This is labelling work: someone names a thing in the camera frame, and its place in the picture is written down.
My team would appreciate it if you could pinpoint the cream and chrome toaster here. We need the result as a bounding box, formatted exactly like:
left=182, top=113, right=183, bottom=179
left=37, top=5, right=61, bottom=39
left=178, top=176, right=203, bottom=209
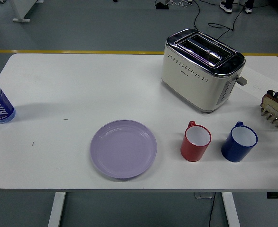
left=161, top=28, right=248, bottom=115

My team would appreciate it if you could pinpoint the brown bread slice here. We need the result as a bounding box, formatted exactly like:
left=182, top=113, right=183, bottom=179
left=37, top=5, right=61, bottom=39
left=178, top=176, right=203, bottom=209
left=261, top=92, right=278, bottom=117

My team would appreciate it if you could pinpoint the purple plate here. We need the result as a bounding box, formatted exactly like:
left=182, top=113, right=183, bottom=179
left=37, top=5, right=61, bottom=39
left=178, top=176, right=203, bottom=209
left=90, top=119, right=158, bottom=182

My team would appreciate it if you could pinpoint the red mug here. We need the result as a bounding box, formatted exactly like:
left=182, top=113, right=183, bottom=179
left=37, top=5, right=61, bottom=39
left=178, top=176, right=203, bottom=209
left=180, top=121, right=212, bottom=163

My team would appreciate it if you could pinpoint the blue mug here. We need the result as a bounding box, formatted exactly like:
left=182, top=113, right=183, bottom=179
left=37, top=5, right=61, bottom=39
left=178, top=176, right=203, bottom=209
left=221, top=121, right=258, bottom=163

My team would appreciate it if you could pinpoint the white table leg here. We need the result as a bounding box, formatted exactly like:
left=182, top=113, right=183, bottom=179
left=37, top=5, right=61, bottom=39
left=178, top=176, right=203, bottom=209
left=47, top=192, right=66, bottom=227
left=221, top=192, right=241, bottom=227

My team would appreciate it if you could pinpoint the silver metal toast rack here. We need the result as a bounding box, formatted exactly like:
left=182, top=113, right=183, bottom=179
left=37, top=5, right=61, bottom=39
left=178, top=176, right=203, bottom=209
left=260, top=105, right=278, bottom=132

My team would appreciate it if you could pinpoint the person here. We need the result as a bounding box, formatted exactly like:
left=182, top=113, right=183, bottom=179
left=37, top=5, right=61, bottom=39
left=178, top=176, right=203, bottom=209
left=219, top=0, right=254, bottom=14

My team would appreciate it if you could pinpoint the clear bottle with blue label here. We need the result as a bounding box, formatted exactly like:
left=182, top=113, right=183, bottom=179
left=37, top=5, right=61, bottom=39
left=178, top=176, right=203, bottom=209
left=0, top=73, right=16, bottom=124

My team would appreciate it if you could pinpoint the grey under-table bracket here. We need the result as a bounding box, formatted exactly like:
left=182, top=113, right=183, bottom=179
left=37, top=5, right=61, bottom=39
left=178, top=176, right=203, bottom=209
left=194, top=192, right=215, bottom=199

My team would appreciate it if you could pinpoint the black floor cable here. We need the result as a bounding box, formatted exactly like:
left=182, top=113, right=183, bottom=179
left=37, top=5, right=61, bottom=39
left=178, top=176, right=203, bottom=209
left=193, top=0, right=201, bottom=30
left=207, top=2, right=272, bottom=40

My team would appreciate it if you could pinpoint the white cable bundle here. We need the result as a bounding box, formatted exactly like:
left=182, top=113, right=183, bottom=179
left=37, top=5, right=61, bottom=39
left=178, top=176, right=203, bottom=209
left=166, top=0, right=194, bottom=7

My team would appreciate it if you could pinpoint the black under-table cable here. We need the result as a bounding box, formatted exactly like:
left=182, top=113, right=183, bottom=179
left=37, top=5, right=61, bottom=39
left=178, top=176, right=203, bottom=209
left=208, top=198, right=216, bottom=227

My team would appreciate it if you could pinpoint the white desk frame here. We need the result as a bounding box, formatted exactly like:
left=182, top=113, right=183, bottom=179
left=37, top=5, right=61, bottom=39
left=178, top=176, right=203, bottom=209
left=10, top=0, right=45, bottom=23

